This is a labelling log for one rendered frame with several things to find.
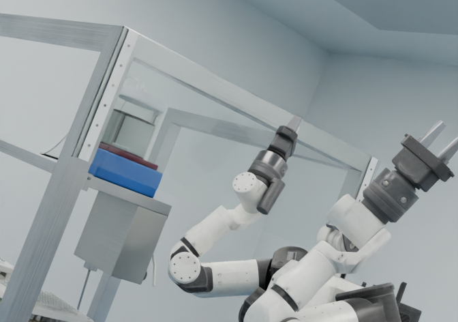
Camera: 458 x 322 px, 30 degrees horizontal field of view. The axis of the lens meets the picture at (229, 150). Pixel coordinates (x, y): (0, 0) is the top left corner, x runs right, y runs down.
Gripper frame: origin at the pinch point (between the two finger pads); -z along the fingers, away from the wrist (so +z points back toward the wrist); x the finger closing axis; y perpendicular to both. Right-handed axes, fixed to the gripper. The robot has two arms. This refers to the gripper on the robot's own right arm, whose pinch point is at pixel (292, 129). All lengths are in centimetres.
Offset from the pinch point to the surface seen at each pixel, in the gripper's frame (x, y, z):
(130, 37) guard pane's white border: 29, 41, 14
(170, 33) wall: -314, 173, -197
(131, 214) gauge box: -8.3, 26.3, 40.6
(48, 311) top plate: -17, 32, 72
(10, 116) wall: -293, 219, -73
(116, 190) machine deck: 0, 31, 40
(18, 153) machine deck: -1, 60, 44
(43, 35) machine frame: 3, 74, 11
